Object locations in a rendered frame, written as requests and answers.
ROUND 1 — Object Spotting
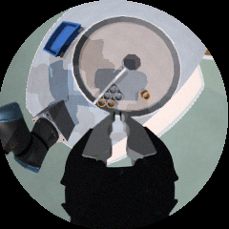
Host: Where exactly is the blue open crate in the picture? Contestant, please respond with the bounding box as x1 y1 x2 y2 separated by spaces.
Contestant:
43 21 84 58

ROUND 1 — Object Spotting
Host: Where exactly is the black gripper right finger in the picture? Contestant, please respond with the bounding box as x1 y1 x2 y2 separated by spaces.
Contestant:
120 112 178 182

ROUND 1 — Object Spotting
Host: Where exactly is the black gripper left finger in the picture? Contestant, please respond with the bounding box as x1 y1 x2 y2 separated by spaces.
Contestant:
60 112 115 186

